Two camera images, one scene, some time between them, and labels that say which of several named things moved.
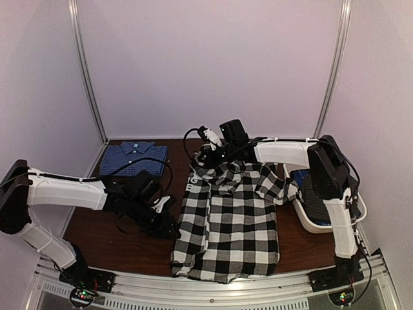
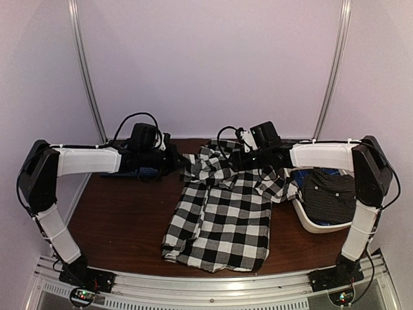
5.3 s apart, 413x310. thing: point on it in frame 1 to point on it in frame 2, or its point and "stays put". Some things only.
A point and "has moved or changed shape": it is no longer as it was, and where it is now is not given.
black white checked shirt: x=228 y=225 has moved or changed shape
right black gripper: x=212 y=161 to x=239 y=159
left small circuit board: x=82 y=296 stays put
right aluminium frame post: x=345 y=27 stays put
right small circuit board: x=342 y=298 stays put
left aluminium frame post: x=76 y=28 stays put
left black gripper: x=162 y=227 to x=173 y=163
